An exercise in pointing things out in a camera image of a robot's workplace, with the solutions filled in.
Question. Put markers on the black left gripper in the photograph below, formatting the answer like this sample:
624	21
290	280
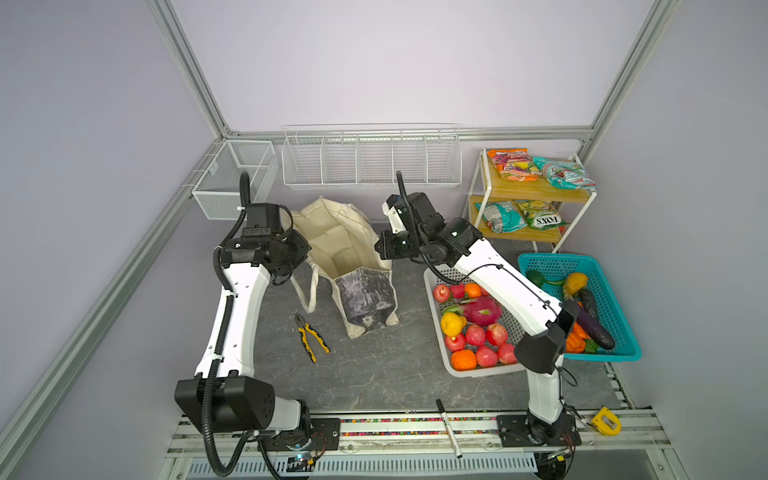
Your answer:
302	248

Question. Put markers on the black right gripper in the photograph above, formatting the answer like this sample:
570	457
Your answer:
386	244

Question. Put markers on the cream canvas grocery bag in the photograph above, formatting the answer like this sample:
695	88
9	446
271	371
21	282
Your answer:
342	242

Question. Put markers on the yellow pear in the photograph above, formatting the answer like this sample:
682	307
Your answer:
452	324

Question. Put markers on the pink dragon fruit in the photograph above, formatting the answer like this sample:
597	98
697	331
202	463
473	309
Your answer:
482	311

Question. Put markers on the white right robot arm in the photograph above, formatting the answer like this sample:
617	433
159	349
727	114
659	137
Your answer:
546	321

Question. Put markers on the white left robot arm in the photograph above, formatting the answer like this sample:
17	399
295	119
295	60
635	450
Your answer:
224	400

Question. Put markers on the orange pink snack bag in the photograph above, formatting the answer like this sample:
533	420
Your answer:
514	164

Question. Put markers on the green Fox's candy bag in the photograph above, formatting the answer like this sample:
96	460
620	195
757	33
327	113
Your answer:
540	215

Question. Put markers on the teal red snack bag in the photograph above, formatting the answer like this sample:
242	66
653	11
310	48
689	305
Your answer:
564	175

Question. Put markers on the yellow black pliers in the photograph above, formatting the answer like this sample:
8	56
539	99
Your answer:
306	332

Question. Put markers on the white metal wooden shelf rack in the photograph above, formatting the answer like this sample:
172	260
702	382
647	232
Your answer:
488	186

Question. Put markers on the green bell pepper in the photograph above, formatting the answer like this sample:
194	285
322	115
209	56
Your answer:
536	277

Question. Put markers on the white plastic basket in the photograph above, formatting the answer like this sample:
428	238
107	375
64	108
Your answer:
450	277

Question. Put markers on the teal plastic basket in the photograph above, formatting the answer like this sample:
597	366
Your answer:
611	315

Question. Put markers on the yellow bell pepper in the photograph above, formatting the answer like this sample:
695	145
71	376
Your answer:
574	283

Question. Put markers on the black white marker pen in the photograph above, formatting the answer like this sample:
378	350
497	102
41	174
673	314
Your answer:
449	430

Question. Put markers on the dark cucumber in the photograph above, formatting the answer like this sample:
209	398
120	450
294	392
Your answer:
589	302

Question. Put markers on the orange carrot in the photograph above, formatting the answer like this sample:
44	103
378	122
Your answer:
580	332

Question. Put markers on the small orange pumpkin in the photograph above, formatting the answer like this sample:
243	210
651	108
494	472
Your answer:
575	344

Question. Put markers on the purple eggplant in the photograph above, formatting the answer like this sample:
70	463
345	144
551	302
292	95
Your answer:
595	330

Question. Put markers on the yellow tape measure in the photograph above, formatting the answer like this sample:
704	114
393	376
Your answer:
606	422

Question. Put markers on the white mesh wall box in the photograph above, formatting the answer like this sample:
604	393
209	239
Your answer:
217	190

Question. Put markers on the white wire wall basket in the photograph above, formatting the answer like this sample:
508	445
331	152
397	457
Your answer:
358	155

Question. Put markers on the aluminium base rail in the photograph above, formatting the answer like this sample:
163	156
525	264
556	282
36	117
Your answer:
417	445

